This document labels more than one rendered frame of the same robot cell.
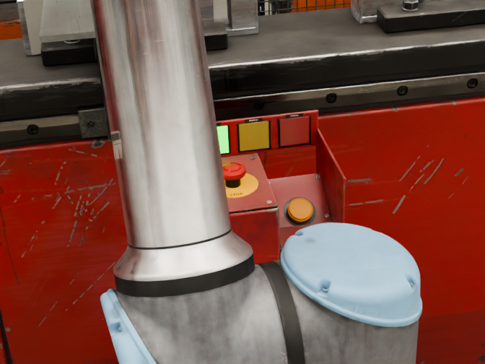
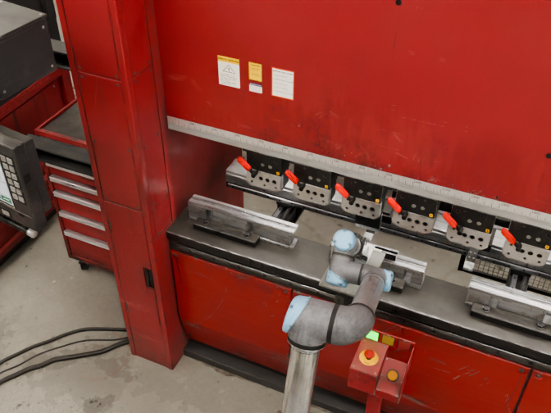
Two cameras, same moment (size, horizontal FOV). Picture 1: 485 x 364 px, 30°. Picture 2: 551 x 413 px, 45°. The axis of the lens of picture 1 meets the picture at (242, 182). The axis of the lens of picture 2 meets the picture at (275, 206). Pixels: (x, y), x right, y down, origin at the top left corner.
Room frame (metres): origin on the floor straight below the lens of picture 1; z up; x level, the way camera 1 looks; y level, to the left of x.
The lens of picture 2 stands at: (-0.40, -0.50, 2.82)
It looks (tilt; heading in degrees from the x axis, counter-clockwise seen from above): 40 degrees down; 31
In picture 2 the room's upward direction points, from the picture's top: straight up
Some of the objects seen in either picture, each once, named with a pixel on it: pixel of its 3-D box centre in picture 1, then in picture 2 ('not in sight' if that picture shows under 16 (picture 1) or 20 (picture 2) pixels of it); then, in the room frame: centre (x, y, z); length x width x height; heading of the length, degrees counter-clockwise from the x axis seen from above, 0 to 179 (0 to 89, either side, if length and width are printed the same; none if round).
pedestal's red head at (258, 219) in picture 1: (264, 195); (380, 365); (1.13, -0.03, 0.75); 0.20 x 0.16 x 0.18; 98
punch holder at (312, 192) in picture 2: not in sight; (315, 179); (1.42, 0.43, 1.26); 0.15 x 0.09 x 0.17; 98
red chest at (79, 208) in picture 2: not in sight; (118, 194); (1.60, 1.74, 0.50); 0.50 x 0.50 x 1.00; 8
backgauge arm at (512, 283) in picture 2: not in sight; (522, 260); (1.90, -0.33, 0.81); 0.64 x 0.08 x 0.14; 8
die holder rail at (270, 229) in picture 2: not in sight; (242, 220); (1.38, 0.76, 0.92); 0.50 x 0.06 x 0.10; 98
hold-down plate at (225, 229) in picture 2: not in sight; (225, 231); (1.31, 0.80, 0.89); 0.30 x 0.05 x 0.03; 98
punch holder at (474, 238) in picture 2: not in sight; (471, 221); (1.49, -0.16, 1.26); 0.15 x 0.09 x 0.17; 98
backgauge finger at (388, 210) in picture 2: not in sight; (375, 219); (1.60, 0.24, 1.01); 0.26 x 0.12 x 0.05; 8
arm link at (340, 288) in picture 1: (343, 312); not in sight; (0.62, -0.08, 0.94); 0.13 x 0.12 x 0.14; 103
